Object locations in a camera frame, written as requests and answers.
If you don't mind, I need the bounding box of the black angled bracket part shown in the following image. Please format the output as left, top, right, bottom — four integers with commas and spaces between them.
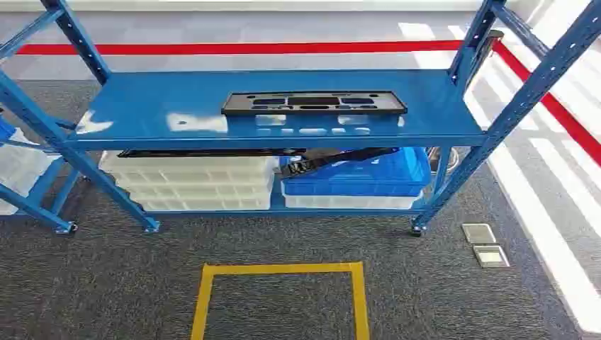
280, 147, 401, 180

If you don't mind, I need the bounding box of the white plastic crate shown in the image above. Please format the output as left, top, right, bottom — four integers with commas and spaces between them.
281, 190, 425, 210
131, 194, 274, 212
99, 151, 281, 185
113, 178, 276, 200

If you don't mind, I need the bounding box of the blue metal shelf rack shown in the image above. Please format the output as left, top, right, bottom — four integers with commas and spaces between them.
0, 0, 601, 238
0, 9, 79, 236

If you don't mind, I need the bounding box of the metal bowl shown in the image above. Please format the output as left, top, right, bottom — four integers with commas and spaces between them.
426, 146, 460, 175

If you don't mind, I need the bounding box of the black perforated plate part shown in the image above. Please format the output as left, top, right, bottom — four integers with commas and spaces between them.
221, 90, 408, 118

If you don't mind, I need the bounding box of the blue plastic crate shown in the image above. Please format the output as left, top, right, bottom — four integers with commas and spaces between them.
280, 147, 432, 198

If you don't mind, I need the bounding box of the red barrier belt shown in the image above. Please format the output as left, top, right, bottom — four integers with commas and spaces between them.
16, 40, 601, 168

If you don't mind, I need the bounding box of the black barrier post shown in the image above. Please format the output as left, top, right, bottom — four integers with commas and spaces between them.
462, 28, 505, 95

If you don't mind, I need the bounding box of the translucent white storage bin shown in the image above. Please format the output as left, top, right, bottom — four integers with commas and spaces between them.
0, 125, 60, 217

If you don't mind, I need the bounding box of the long black flat part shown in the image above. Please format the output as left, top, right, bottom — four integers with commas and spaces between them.
116, 148, 307, 159

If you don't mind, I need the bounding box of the silver floor socket cover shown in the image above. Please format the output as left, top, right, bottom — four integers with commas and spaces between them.
472, 244, 511, 270
461, 222, 498, 246

